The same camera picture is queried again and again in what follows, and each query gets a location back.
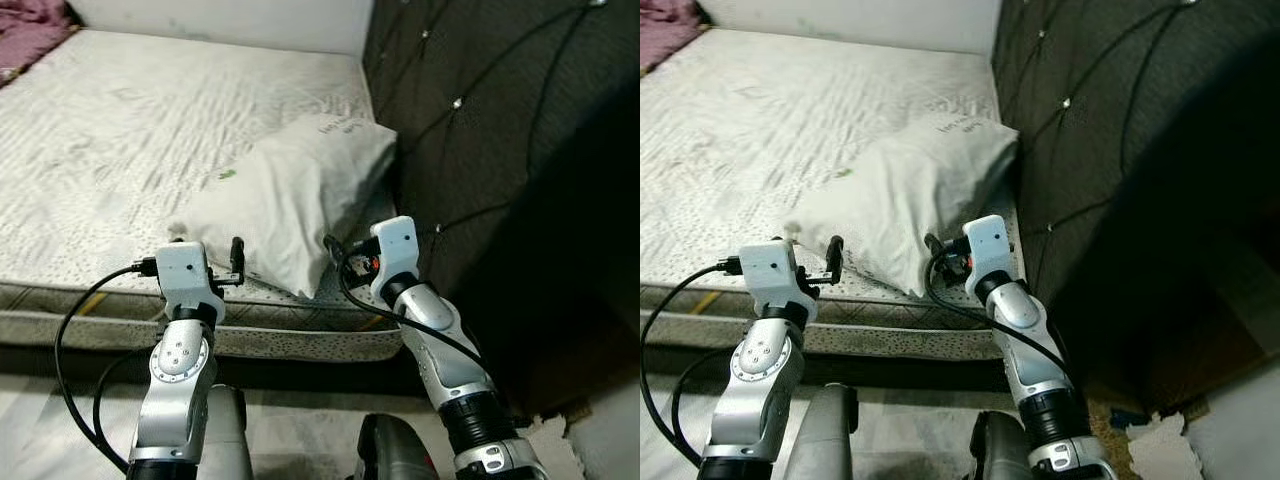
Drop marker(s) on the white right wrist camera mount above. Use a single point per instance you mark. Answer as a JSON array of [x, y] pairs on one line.
[[990, 245], [398, 245]]

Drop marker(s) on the pink cartoon print blanket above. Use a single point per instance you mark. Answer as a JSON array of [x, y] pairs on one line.
[[25, 25], [665, 25]]

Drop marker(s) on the white torn paper scrap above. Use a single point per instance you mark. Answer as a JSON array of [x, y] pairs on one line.
[[1160, 445], [545, 450]]

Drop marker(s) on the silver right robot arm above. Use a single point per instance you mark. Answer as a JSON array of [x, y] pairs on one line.
[[440, 340], [1030, 340]]

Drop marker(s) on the white pillow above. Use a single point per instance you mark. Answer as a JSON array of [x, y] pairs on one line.
[[910, 190], [290, 190]]

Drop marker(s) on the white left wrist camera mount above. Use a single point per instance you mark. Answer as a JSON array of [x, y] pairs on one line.
[[770, 270], [185, 270]]

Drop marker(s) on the grey left robot leg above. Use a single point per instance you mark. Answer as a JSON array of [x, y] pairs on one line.
[[228, 440], [825, 440]]

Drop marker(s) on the black bed frame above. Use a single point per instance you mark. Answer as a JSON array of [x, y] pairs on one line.
[[300, 375], [900, 372]]

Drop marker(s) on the grey right robot leg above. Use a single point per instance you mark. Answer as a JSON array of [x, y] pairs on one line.
[[1000, 455], [395, 455]]

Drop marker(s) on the black tufted headboard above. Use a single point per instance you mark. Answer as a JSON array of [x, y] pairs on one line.
[[1110, 130], [480, 130]]

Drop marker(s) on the grey patterned mattress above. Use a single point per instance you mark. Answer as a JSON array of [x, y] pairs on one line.
[[120, 140], [760, 140]]

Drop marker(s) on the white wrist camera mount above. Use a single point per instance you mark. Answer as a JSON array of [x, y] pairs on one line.
[[185, 270], [398, 245], [990, 245], [770, 270]]

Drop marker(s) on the grey robot leg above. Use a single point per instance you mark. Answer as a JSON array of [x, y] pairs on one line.
[[395, 455], [1000, 455], [825, 440], [228, 440]]

